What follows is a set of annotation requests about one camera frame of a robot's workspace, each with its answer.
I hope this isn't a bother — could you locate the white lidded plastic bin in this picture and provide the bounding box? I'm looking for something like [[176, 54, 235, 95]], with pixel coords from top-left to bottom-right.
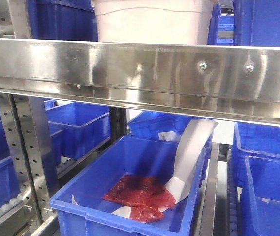
[[91, 0, 218, 45]]

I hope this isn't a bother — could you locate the blue bin behind centre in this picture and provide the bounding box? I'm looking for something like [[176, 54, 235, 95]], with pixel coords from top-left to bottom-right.
[[127, 110, 204, 143]]

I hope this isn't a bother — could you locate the blue bin middle left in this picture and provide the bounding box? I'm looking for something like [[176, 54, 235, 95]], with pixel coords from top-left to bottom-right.
[[46, 102, 111, 160]]

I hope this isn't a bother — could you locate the blue bin with red wrap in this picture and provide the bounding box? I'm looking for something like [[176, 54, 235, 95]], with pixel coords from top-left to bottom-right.
[[50, 135, 213, 236]]

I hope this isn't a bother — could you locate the blue bin right rear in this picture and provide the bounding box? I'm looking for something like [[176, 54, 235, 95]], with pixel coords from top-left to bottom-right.
[[231, 122, 280, 187]]

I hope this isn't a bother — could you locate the blue bin upper left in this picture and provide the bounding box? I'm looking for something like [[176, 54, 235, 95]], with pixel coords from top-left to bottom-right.
[[26, 0, 98, 42]]

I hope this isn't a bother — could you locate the stainless steel shelf beam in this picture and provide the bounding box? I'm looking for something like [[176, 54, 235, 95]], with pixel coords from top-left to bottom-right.
[[0, 39, 280, 126]]

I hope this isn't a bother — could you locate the blue bin upper right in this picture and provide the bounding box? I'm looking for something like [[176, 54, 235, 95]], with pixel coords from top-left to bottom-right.
[[233, 0, 280, 47]]

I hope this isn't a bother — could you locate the blue bin lower right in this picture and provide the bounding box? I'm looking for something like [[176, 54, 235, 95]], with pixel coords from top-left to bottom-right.
[[240, 156, 280, 236]]

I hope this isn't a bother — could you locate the white paper sheet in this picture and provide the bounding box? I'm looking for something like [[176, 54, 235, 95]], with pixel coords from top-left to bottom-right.
[[71, 119, 219, 220]]

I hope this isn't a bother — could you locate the red bubble wrap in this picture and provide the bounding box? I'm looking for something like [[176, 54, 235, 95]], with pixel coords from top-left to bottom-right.
[[103, 175, 176, 223]]

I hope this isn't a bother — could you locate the roller conveyor track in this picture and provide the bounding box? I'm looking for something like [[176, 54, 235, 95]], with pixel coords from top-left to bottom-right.
[[0, 194, 33, 236]]

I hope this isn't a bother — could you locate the perforated steel shelf post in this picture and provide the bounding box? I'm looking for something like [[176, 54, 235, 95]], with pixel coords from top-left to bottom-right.
[[0, 93, 59, 229]]

